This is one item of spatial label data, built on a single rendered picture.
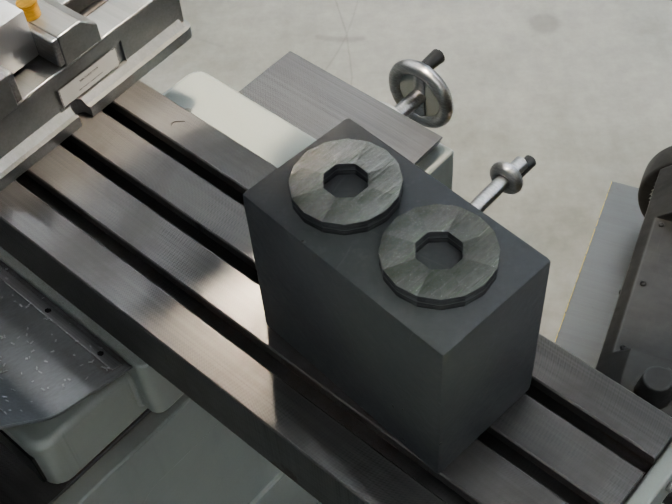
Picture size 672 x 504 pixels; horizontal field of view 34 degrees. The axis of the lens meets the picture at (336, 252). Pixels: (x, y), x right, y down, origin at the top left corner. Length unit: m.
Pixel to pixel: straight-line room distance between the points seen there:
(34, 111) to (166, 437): 0.39
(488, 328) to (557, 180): 1.63
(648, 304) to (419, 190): 0.70
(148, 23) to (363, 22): 1.56
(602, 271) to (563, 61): 1.01
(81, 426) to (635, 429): 0.54
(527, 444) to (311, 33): 1.93
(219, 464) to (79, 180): 0.45
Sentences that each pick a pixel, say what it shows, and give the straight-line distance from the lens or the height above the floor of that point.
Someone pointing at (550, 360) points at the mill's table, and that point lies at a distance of 1.00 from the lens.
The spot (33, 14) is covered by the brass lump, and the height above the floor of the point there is 1.08.
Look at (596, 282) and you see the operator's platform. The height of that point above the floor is 0.40.
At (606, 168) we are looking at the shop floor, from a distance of 2.46.
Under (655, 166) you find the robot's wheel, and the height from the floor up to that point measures 0.55.
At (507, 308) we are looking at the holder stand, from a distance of 0.81.
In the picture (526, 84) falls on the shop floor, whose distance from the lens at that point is 2.62.
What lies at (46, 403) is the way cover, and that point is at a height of 0.91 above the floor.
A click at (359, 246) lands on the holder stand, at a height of 1.15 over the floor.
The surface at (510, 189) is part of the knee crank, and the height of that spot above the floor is 0.53.
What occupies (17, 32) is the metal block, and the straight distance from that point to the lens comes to 1.18.
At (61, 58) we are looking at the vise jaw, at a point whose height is 1.04.
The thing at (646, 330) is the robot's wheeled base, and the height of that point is 0.59.
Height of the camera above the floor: 1.80
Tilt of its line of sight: 52 degrees down
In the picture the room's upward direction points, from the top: 5 degrees counter-clockwise
